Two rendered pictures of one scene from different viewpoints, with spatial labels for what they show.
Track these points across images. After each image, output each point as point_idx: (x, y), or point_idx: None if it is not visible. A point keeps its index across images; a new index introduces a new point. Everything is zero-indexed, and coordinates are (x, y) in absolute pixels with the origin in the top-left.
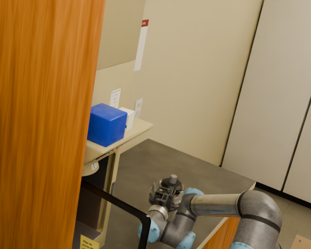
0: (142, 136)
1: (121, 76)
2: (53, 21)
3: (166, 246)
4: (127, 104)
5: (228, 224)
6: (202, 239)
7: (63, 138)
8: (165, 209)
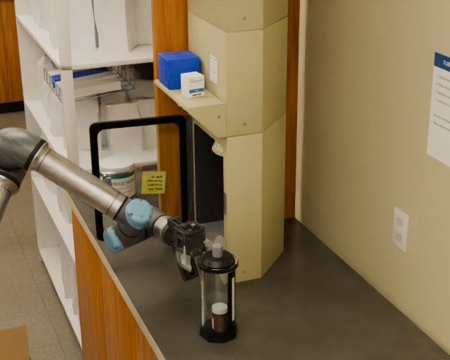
0: None
1: (215, 43)
2: None
3: (183, 322)
4: (225, 90)
5: None
6: (168, 358)
7: None
8: (163, 224)
